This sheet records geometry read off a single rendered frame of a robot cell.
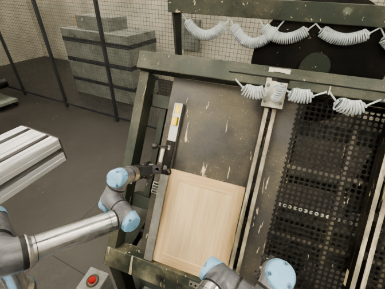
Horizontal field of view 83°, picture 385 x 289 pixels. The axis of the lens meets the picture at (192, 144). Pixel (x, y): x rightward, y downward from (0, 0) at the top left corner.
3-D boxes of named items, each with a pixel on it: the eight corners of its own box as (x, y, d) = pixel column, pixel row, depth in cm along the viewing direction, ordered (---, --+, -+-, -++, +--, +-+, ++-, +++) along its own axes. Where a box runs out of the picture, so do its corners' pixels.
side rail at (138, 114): (117, 238, 147) (106, 246, 136) (148, 75, 140) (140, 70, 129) (124, 241, 145) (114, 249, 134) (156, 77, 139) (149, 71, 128)
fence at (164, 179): (146, 255, 135) (143, 258, 131) (176, 103, 129) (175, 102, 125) (153, 258, 134) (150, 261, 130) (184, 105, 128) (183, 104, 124)
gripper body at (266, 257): (281, 262, 81) (288, 261, 70) (275, 288, 77) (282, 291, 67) (260, 253, 83) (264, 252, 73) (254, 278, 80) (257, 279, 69)
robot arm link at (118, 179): (101, 183, 88) (110, 165, 86) (117, 179, 98) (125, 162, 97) (116, 194, 86) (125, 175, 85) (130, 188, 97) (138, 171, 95)
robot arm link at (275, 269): (259, 281, 56) (274, 251, 59) (255, 279, 66) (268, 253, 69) (289, 303, 53) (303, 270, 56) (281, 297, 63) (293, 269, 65)
